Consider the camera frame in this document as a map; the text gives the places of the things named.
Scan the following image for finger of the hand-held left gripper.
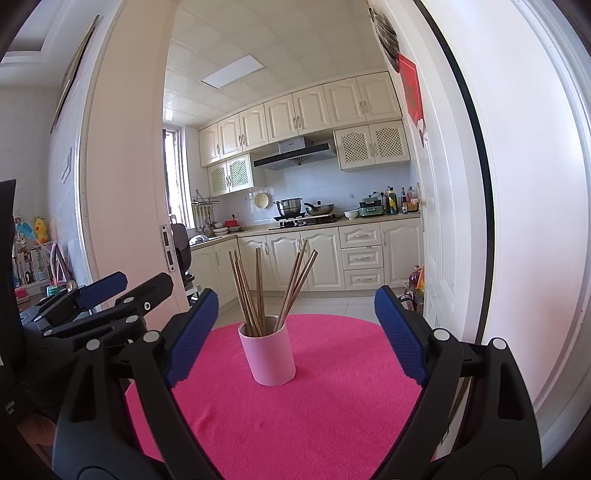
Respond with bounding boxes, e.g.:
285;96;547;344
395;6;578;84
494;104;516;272
41;272;174;341
28;271;129;325

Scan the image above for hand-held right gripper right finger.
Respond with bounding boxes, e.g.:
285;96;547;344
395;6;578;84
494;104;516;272
375;285;542;480

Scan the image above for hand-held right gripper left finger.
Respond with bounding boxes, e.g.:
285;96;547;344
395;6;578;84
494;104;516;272
52;289;219;480

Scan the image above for bunch of wooden chopsticks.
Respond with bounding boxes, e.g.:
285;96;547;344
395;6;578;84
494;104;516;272
228;239;319;337

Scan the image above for pink cup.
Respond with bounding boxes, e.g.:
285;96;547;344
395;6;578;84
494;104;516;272
238;315;297;387

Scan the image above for person's left hand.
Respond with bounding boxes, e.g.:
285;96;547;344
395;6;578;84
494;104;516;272
21;413;58;462

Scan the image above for black chair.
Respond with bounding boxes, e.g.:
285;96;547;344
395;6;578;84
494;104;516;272
170;223;192;278

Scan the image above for orange oil bottle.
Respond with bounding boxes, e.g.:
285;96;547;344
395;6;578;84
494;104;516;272
407;264;426;305

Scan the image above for row of books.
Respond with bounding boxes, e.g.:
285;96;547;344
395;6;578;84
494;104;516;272
11;244;51;284

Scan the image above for white door with latch plates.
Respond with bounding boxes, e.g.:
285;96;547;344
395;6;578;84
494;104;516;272
78;0;190;319

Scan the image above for hanging utensil rack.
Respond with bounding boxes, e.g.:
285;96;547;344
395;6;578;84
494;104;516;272
191;188;220;232

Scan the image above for cream lower kitchen cabinets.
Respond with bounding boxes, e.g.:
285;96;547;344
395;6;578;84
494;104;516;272
189;218;424;308

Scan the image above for kitchen window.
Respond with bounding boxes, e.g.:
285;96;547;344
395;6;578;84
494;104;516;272
163;129;192;229

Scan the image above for pink tablecloth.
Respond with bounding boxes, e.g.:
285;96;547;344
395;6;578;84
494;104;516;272
124;314;444;480

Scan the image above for green kitchen appliance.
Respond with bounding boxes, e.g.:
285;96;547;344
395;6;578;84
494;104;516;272
359;192;385;219

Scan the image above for small cream lattice cabinet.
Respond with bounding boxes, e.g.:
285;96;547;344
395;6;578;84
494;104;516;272
206;154;256;197

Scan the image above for gas stove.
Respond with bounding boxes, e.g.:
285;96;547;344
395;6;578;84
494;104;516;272
268;215;345;230

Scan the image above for steel cooking pot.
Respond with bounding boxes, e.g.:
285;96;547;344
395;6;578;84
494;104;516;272
273;198;304;219

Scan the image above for wide cream lattice cabinet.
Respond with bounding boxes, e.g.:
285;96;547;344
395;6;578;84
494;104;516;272
333;120;411;171

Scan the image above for black range hood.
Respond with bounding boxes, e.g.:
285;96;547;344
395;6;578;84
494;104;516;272
253;136;338;171

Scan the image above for ceiling light panel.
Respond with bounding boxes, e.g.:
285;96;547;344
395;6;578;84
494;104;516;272
200;58;267;88

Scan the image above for red door hanging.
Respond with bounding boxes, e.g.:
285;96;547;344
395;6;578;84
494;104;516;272
397;53;428;148

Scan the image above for dark round door hanging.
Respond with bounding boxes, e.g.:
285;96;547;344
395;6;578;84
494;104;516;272
368;0;400;72

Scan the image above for white door frame moulding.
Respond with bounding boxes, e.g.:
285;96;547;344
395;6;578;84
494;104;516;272
420;0;591;467

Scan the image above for framed wall picture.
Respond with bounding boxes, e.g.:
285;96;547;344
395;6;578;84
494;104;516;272
50;14;101;134

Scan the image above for cream upper wall cabinets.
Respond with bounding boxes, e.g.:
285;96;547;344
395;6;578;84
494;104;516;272
198;71;403;168

